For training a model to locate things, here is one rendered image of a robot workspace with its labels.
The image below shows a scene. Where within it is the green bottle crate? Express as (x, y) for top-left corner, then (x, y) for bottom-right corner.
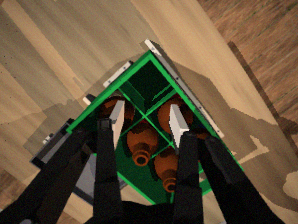
(66, 49), (222, 205)

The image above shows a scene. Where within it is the grey rectangular tray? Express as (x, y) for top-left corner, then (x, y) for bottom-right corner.
(29, 118), (127, 207)

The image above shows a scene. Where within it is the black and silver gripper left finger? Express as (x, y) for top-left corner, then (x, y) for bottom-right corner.
(0, 100), (125, 224)

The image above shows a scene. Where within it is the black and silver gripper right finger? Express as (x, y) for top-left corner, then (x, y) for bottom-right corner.
(168, 104), (285, 224)

